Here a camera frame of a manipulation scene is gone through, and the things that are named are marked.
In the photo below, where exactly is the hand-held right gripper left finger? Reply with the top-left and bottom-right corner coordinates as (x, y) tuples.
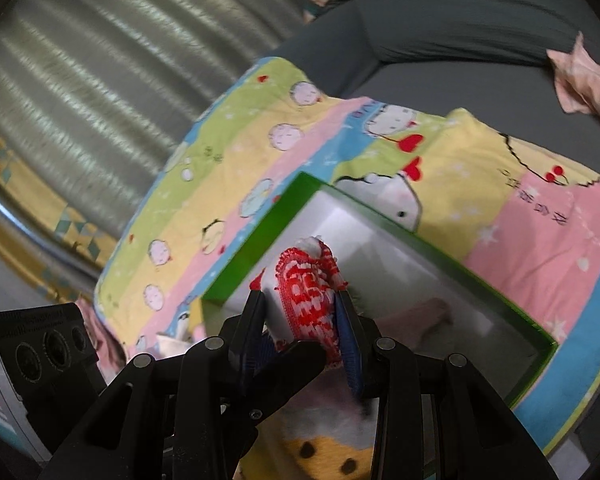
(37, 287), (331, 480)

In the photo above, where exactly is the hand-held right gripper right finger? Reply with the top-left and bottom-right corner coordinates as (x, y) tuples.
(332, 290), (556, 480)

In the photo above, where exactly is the red white knit sock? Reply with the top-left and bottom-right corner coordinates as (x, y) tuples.
(250, 239), (348, 368)

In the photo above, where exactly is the green box white inside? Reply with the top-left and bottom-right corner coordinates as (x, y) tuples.
(200, 171), (558, 480)

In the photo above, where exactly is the cookie plush toy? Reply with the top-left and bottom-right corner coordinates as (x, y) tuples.
(275, 435), (376, 480)

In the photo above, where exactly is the pink white crumpled cloth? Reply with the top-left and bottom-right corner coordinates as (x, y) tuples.
(75, 295), (131, 361)

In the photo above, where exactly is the white pink fluffy plush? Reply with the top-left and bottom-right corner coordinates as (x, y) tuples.
(257, 367), (381, 448)

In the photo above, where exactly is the grey metal bar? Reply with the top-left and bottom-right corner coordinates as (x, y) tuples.
(0, 180), (103, 273)

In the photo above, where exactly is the yellow patterned cloth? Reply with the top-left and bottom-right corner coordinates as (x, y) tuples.
(0, 110), (118, 306)

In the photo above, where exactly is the cartoon printed blanket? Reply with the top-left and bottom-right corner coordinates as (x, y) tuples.
(92, 56), (600, 480)

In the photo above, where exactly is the grey-green curtain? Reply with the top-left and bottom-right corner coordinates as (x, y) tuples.
(0, 0), (341, 271)

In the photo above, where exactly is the pink striped cloth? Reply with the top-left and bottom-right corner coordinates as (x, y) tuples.
(546, 31), (600, 141)

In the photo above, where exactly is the grey sofa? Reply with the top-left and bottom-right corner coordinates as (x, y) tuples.
(270, 0), (600, 480)

